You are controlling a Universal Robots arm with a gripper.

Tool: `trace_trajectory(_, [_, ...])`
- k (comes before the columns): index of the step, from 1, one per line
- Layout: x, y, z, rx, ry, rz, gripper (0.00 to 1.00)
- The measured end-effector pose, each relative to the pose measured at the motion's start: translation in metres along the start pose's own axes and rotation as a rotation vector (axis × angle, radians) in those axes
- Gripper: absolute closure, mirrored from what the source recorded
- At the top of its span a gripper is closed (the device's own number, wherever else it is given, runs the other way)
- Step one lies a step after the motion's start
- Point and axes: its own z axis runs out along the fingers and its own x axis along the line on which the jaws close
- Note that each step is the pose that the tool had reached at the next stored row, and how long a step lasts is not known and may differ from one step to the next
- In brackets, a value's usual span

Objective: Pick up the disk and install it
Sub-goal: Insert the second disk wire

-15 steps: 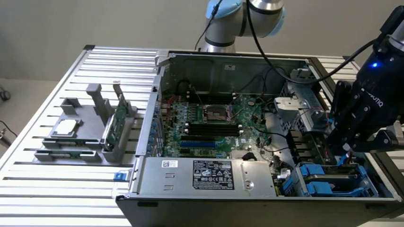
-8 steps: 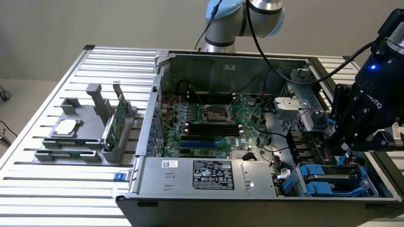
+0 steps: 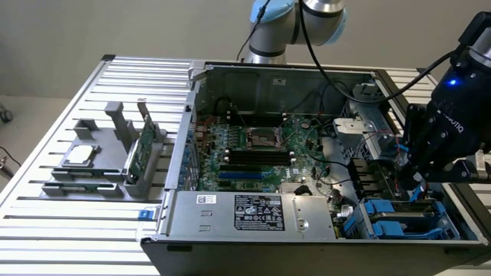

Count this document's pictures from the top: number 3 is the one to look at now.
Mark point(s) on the black RAM slot bank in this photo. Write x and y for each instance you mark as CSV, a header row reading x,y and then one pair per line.
x,y
259,115
260,156

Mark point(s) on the silver metal bracket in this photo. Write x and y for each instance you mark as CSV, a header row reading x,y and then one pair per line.
x,y
483,164

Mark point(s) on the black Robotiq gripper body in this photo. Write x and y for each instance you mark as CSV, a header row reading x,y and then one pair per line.
x,y
465,115

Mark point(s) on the black chair castor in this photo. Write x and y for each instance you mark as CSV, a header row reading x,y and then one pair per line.
x,y
5,115

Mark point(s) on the black plastic fan shroud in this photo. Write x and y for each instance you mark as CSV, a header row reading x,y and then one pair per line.
x,y
368,178

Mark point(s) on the blue expansion slot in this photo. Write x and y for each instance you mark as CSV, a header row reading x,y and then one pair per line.
x,y
239,174

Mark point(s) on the black open PC case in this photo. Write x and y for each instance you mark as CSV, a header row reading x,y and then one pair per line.
x,y
245,258

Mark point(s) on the blue plastic disk bay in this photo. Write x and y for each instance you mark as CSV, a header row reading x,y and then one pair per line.
x,y
387,221

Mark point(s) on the round coin cell battery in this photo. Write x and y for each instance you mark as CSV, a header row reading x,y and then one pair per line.
x,y
305,125

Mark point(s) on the green RAM stick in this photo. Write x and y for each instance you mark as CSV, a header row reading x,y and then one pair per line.
x,y
76,188
81,174

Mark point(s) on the silver metal drive cage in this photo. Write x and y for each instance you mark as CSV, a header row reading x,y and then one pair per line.
x,y
360,129

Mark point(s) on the blue table clip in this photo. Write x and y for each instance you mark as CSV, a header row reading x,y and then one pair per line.
x,y
145,215

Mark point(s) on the black expansion slot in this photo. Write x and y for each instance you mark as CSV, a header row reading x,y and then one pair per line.
x,y
239,168

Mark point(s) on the grey parts rack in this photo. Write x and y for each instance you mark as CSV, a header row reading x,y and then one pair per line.
x,y
115,149

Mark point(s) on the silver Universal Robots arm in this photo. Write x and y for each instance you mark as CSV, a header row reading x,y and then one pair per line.
x,y
268,31

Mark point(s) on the green motherboard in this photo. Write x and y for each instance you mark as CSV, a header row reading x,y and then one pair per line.
x,y
268,143

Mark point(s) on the grey power supply unit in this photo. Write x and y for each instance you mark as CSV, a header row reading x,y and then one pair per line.
x,y
252,214

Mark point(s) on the metal CPU socket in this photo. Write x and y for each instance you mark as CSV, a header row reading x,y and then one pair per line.
x,y
263,138

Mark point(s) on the silver CPU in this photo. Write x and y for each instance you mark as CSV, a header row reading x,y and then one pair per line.
x,y
81,155

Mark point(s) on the silver chipset heatsink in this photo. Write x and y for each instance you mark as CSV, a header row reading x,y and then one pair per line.
x,y
293,188

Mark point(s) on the green graphics card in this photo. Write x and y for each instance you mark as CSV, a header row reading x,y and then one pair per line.
x,y
143,146

